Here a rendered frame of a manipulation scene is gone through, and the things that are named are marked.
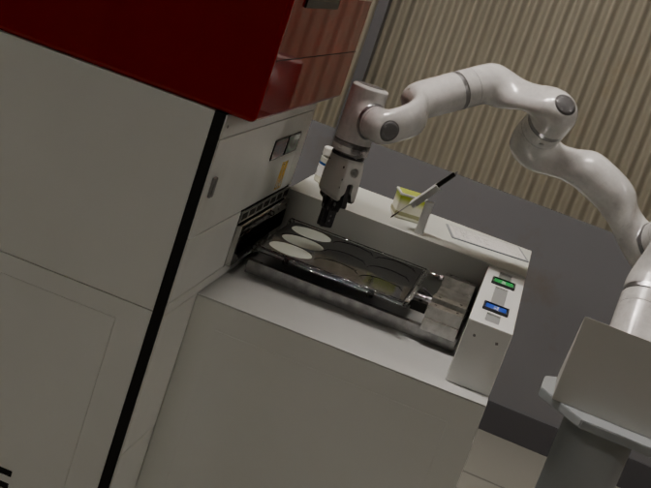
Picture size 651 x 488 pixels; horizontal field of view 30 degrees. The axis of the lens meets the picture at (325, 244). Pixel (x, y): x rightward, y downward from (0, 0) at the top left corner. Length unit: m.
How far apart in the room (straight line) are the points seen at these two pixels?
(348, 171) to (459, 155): 1.98
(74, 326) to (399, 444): 0.69
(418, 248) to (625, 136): 1.72
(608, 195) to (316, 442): 0.90
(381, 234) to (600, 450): 0.77
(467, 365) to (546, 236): 2.18
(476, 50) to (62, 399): 2.62
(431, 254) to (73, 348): 1.01
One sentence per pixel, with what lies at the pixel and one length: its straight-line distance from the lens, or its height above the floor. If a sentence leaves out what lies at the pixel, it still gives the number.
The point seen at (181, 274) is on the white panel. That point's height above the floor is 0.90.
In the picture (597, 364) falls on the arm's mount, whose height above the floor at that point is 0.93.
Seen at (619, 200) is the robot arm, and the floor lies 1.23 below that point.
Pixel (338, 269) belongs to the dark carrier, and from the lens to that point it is 2.70.
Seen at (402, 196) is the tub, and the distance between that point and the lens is 3.11.
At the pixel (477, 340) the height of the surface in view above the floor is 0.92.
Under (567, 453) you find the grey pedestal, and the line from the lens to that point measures 2.72.
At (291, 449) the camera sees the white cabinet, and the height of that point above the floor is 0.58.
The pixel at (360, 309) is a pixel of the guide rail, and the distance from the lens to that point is 2.70.
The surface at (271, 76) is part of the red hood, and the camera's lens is 2.21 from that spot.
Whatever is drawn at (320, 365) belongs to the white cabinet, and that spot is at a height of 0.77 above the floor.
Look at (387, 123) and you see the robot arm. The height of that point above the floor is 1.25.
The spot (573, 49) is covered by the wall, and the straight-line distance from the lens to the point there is 4.57.
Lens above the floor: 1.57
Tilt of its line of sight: 13 degrees down
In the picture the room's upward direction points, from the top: 19 degrees clockwise
